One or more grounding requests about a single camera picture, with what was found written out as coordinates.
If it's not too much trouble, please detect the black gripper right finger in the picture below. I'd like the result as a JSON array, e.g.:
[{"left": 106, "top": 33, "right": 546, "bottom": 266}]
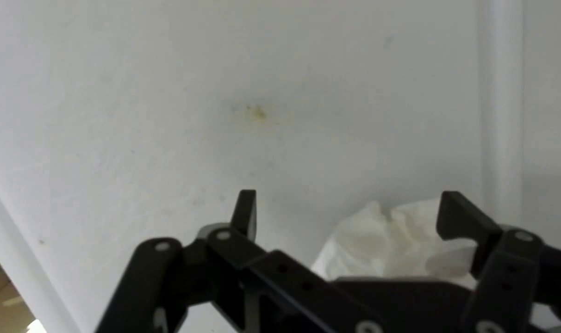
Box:
[{"left": 435, "top": 188, "right": 561, "bottom": 333}]

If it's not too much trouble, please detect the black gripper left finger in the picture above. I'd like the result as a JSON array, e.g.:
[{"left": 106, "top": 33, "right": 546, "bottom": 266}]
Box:
[{"left": 93, "top": 186, "right": 383, "bottom": 333}]

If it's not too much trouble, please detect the white paper towel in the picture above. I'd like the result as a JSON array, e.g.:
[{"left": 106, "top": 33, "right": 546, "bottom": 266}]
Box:
[{"left": 309, "top": 197, "right": 480, "bottom": 292}]

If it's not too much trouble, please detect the white cutting board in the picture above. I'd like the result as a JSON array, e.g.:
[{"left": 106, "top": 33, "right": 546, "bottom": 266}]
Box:
[{"left": 0, "top": 0, "right": 526, "bottom": 333}]

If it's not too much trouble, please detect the white gas stove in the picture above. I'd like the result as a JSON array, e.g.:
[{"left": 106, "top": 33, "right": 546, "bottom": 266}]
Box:
[{"left": 522, "top": 0, "right": 561, "bottom": 247}]

